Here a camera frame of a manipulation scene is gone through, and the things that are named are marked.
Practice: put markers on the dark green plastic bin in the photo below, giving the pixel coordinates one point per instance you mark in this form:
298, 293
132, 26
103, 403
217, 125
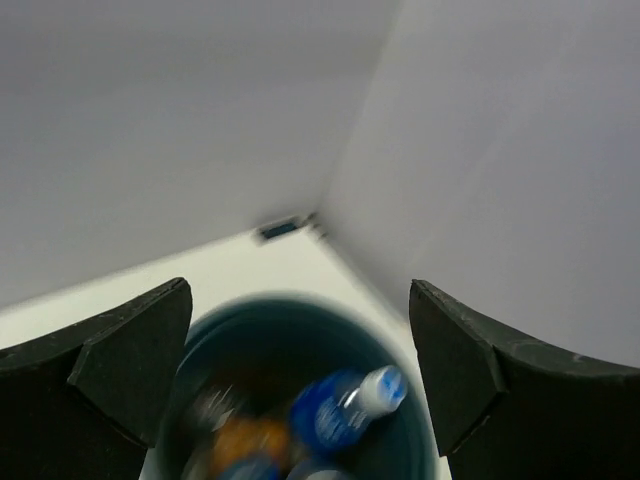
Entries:
264, 352

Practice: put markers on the orange juice bottle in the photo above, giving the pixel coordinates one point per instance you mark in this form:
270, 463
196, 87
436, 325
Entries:
241, 437

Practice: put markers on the tall blue label water bottle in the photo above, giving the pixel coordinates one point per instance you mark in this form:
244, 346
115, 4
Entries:
333, 414

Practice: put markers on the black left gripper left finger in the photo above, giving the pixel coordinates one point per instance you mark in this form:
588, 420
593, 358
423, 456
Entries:
87, 401

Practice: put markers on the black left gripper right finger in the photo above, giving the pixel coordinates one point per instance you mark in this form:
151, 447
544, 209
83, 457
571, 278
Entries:
505, 405

